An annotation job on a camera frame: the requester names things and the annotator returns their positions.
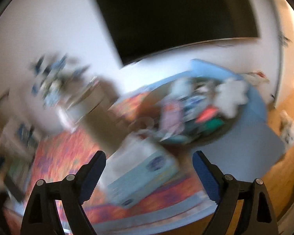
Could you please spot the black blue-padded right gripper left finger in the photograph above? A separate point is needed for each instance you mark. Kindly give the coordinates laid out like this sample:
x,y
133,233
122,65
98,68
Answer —
x,y
41,215

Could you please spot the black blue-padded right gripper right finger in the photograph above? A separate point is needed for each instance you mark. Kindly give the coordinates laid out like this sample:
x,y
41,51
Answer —
x,y
257,215

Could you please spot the pink cloth pack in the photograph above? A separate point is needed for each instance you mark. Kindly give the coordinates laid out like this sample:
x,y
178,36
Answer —
x,y
209,113

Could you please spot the blue printed plastic packet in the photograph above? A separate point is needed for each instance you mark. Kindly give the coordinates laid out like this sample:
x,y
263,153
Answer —
x,y
193,106

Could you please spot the floral orange table cloth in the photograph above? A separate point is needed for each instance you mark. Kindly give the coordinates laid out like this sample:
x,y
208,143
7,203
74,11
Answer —
x,y
182,197

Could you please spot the blue foam mat seat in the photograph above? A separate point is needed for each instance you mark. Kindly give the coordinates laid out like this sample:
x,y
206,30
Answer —
x,y
246,148

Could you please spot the white cat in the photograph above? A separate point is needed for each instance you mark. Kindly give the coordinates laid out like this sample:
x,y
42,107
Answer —
x,y
286,129

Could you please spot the light blue tissue box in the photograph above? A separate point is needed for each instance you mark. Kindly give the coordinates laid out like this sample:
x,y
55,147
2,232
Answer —
x,y
126,182

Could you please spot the bamboo pen holder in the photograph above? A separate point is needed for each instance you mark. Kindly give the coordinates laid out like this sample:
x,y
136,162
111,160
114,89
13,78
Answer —
x,y
96,92

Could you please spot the white cloud plush toy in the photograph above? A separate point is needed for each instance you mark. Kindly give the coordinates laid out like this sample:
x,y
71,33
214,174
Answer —
x,y
229,96

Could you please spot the round dark storage basket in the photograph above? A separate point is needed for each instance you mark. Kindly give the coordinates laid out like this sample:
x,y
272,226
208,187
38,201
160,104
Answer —
x,y
161,112

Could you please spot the white vase with blue flowers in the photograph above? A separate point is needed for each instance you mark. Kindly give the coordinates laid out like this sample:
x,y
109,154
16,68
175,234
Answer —
x,y
52,78

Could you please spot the white door with handle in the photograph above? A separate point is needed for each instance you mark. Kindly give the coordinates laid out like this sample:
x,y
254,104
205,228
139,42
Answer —
x,y
285,20

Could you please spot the black wall television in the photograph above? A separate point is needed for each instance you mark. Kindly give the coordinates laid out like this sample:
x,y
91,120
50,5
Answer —
x,y
140,28

